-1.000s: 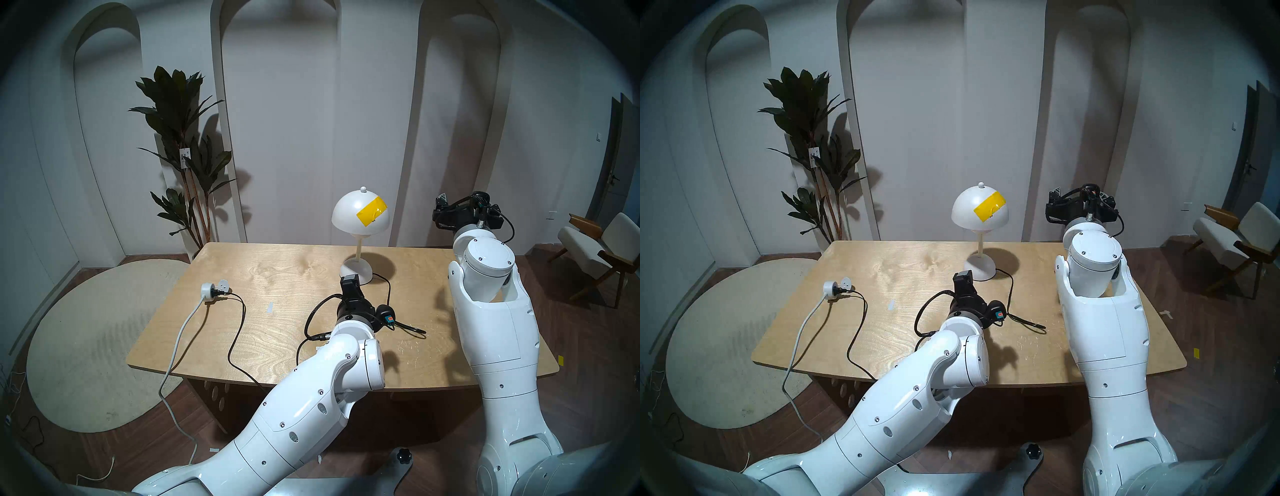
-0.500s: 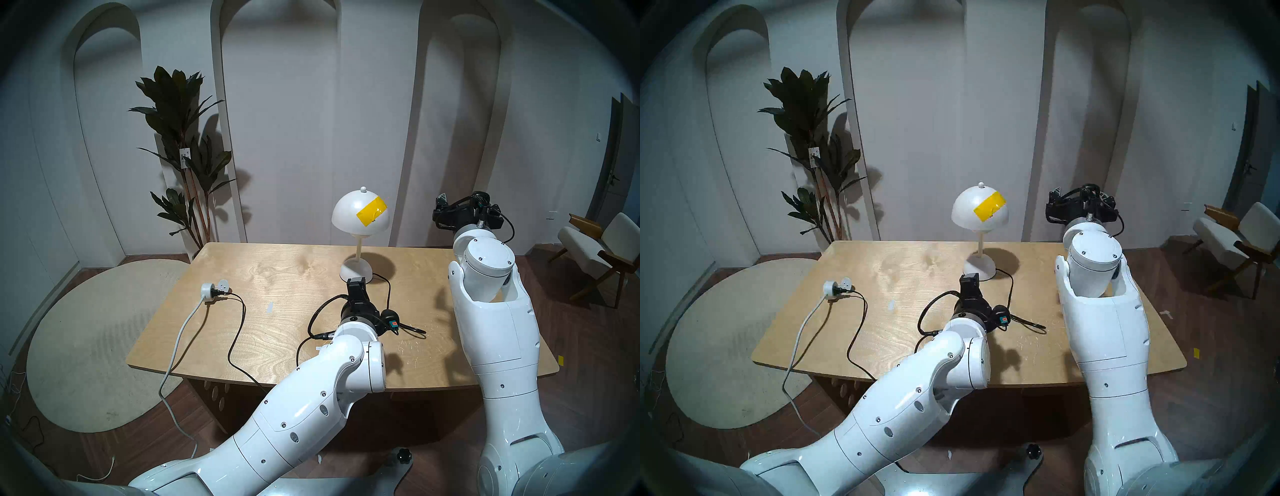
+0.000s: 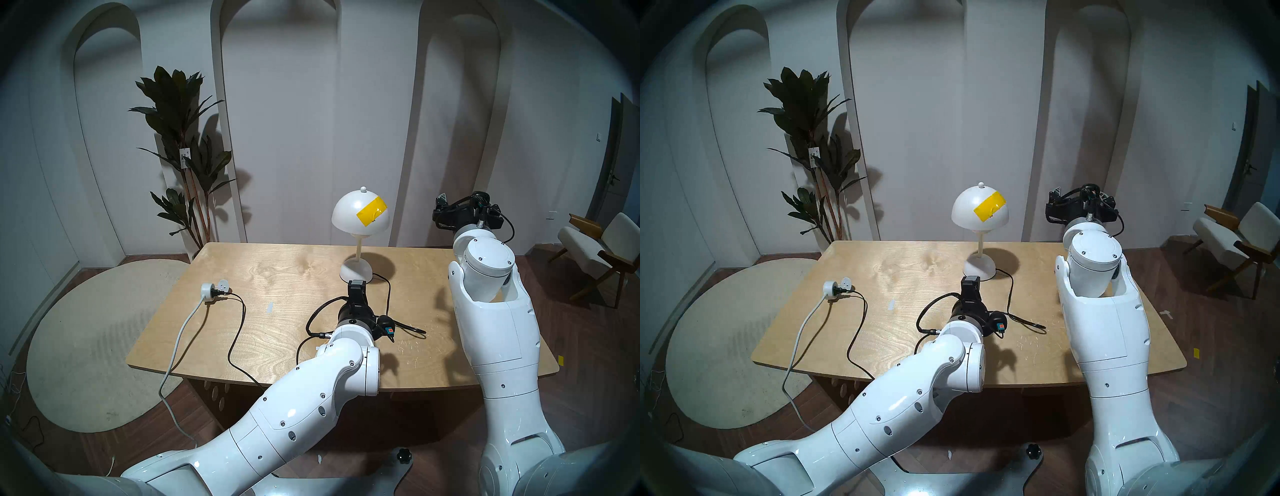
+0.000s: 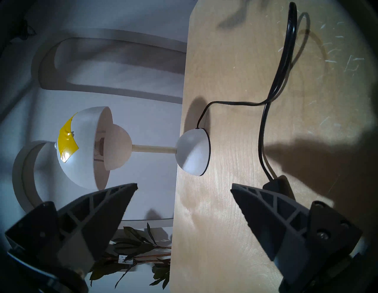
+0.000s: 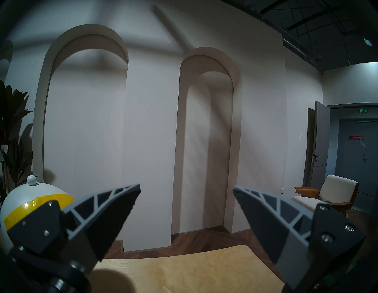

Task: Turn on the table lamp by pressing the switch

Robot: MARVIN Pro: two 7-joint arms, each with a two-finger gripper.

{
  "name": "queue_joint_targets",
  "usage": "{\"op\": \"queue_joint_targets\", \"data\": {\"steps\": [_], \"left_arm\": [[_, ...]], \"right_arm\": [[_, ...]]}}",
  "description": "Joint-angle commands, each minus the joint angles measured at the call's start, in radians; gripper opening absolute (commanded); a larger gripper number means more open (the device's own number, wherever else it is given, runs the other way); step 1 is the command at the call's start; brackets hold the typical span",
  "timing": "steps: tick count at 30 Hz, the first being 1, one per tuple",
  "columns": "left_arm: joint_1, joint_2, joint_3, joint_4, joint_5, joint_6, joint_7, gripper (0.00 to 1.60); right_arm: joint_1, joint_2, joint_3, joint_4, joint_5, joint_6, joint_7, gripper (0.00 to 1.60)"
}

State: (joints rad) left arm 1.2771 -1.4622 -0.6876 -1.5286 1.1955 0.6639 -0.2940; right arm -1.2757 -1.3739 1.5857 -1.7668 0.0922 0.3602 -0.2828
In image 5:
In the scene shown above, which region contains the tall green potted plant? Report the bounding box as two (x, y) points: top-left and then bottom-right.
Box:
(0, 80), (33, 201)

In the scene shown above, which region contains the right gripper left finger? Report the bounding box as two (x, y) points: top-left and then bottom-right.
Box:
(6, 183), (142, 276)

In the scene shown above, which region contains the yellow tape patch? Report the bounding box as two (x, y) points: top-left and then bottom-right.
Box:
(4, 193), (75, 231)

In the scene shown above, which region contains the dark grey open door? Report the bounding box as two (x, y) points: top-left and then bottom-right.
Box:
(303, 101), (330, 192)

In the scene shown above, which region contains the white mushroom table lamp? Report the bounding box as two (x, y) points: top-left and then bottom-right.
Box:
(0, 175), (75, 247)

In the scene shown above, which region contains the wooden armchair with white cushions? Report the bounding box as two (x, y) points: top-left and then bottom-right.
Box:
(292, 175), (359, 217)

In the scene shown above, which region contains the grey corridor door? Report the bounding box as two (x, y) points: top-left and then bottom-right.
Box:
(335, 118), (378, 214)

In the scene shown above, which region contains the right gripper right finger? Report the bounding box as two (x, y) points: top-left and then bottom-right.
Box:
(233, 185), (367, 290)

